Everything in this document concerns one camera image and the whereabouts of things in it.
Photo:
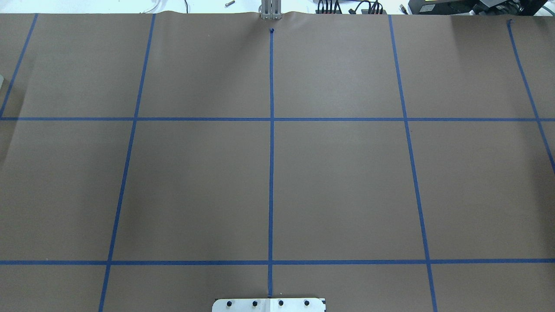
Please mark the aluminium frame post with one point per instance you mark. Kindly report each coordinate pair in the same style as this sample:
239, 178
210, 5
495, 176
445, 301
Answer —
270, 10

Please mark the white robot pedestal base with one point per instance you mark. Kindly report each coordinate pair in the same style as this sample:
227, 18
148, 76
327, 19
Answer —
270, 305

